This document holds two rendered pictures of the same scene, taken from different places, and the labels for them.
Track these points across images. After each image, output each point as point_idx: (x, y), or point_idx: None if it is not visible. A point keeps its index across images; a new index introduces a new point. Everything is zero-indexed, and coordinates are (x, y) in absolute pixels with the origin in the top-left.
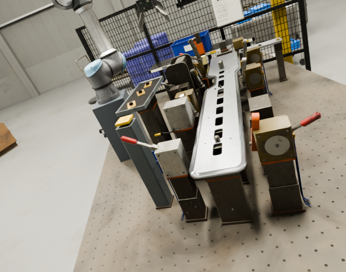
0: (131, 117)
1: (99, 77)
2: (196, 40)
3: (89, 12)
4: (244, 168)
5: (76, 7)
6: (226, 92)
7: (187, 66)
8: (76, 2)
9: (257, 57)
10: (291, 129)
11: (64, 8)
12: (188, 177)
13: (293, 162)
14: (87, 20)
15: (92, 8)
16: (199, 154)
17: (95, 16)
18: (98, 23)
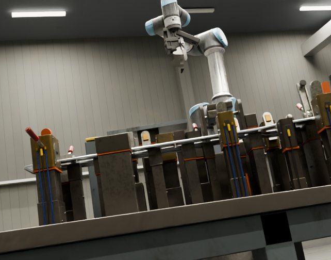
0: (94, 137)
1: (193, 120)
2: (302, 85)
3: (210, 56)
4: (103, 213)
5: (203, 52)
6: (184, 142)
7: (239, 116)
8: (203, 48)
9: (318, 111)
10: (31, 141)
11: (191, 54)
12: (63, 189)
13: (35, 176)
14: (209, 64)
15: (217, 52)
16: (62, 166)
17: (216, 59)
18: (216, 66)
